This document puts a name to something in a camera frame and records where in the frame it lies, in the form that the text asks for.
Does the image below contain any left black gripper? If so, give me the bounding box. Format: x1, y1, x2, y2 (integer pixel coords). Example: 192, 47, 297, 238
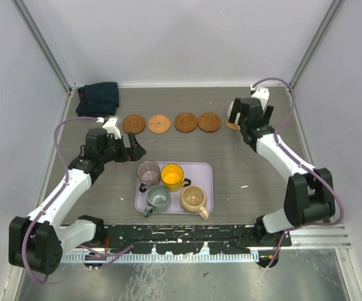
100, 133, 145, 165

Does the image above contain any white ceramic mug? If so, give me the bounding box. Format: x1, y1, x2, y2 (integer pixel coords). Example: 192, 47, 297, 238
226, 102, 241, 125

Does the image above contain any light cork round coaster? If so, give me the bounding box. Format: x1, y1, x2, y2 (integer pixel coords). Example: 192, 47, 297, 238
225, 122, 240, 130

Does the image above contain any brown wooden round coaster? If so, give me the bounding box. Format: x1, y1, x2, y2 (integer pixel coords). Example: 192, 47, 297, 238
198, 112, 221, 132

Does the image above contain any beige ceramic mug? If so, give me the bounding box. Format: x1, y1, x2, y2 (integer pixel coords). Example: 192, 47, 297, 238
179, 186, 209, 219

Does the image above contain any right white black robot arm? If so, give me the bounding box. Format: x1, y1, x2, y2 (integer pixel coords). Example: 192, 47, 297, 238
227, 97, 336, 247

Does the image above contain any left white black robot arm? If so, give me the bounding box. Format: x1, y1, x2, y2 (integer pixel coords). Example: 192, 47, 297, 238
8, 127, 146, 275

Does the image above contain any dark brown wooden coaster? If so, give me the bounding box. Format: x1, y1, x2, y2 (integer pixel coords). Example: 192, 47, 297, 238
174, 112, 198, 133

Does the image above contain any purple glass mug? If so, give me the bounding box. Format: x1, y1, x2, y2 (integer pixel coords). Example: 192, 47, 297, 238
137, 161, 160, 193

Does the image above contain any yellow mug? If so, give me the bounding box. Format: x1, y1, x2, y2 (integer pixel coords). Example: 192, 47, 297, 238
160, 164, 192, 192

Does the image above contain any grey ceramic mug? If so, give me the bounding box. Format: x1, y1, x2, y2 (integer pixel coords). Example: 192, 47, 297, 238
143, 185, 172, 217

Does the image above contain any lavender plastic tray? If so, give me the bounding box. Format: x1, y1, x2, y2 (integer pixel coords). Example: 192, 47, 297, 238
135, 162, 214, 214

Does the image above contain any dark blue folded cloth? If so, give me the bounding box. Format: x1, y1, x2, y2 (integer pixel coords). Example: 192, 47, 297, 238
76, 82, 120, 117

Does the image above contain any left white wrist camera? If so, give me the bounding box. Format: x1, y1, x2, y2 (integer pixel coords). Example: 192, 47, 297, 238
96, 116, 122, 139

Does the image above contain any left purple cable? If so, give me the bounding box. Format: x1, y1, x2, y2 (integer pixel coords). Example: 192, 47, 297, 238
21, 116, 134, 285

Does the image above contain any white slotted cable duct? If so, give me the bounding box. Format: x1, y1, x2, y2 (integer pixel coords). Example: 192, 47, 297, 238
61, 251, 259, 264

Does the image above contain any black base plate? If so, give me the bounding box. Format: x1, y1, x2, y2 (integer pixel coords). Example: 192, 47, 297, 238
83, 224, 283, 255

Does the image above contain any aluminium front rail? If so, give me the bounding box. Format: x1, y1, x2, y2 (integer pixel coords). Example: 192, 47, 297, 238
17, 224, 352, 251

